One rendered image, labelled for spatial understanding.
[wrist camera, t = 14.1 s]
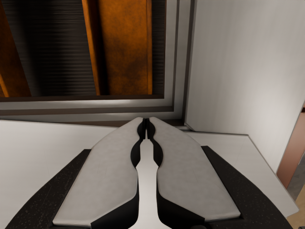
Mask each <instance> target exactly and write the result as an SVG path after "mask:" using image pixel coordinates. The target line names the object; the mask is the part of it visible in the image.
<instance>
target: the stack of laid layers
mask: <svg viewBox="0 0 305 229"><path fill-rule="evenodd" d="M194 8H195V0H165V22H164V63H163V94H158V95H88V96H41V97H0V119H8V120H23V121H38V122H53V123H67V124H88V125H102V126H117V127H121V126H123V125H125V124H126V123H128V122H130V121H132V120H133V119H135V118H137V117H141V118H145V119H147V118H150V117H156V118H158V119H160V120H162V121H164V122H166V123H168V124H170V125H171V126H173V127H175V128H177V129H179V130H181V131H193V130H192V129H191V128H190V127H188V126H187V125H186V124H185V114H186V103H187V88H188V77H189V66H190V55H191V45H192V29H193V18H194Z"/></svg>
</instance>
